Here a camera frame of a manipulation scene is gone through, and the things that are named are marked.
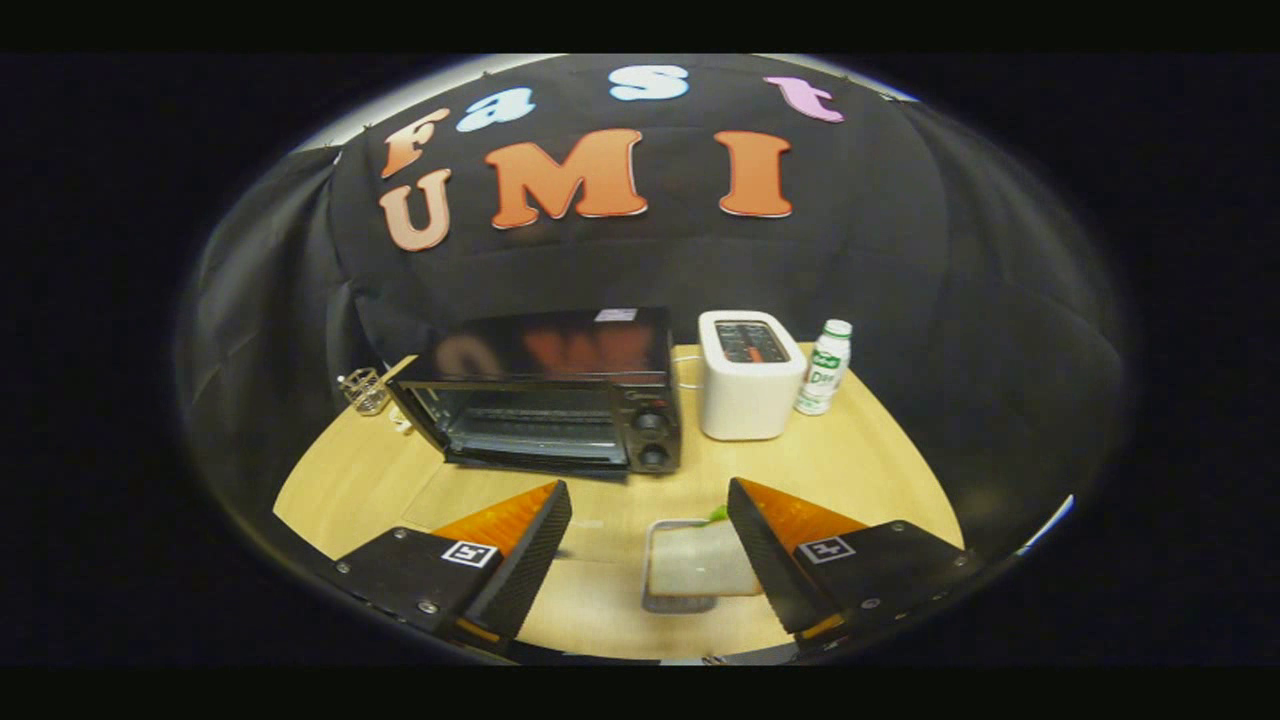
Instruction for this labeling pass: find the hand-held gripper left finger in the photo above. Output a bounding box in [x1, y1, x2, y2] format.
[335, 480, 573, 656]

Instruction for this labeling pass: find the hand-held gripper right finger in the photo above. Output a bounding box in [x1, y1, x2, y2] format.
[727, 477, 986, 651]

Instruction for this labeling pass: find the lettuce sandwich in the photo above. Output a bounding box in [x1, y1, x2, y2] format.
[650, 506, 761, 598]

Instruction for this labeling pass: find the black toaster oven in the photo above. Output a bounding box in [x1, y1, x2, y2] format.
[385, 307, 684, 479]

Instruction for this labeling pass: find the white pop-up toaster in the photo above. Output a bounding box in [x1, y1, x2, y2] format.
[697, 310, 807, 442]

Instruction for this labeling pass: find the small grey metal tray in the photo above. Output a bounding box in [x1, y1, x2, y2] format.
[640, 518, 721, 614]

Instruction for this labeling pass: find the white bottle green label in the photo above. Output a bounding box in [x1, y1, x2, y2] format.
[794, 319, 853, 417]

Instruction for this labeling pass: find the small clear glass cup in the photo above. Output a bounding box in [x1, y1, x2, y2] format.
[338, 367, 391, 417]

